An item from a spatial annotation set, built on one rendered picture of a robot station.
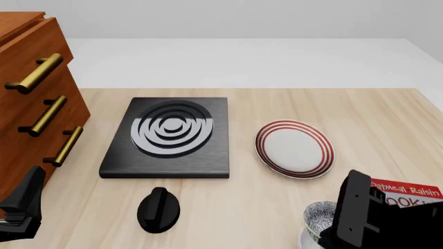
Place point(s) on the wooden cabinet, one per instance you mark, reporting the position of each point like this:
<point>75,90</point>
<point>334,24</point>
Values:
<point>14,109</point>

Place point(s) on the flat black stove plate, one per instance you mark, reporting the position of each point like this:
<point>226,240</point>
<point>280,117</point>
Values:
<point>166,163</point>

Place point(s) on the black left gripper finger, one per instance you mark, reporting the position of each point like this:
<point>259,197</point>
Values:
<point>31,192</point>

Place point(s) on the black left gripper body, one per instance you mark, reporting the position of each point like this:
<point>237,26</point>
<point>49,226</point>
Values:
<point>20,225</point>

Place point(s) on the large wooden drawer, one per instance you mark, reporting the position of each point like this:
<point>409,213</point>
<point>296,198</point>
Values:
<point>20,49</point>

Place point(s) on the round black stove knob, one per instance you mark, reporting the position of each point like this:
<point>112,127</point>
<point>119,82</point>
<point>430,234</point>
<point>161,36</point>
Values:
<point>157,210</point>

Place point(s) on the small wooden drawer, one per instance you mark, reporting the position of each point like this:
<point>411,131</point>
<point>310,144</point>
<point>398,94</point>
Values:
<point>74,118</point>

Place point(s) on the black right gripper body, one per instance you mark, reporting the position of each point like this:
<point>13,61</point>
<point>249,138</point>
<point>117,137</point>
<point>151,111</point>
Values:
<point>327,240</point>

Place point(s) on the red oatmeal raisin cookie box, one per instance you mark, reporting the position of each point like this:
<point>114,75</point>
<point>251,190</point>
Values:
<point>408,190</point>

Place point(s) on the medium wooden drawer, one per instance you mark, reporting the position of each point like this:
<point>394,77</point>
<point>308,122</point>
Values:
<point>65,85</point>

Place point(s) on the black patterned bowl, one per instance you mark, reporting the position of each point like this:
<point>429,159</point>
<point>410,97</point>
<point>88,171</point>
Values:
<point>320,215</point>

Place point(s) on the white plate with red rings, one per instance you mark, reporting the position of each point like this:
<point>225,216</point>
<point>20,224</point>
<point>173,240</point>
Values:
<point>294,150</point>

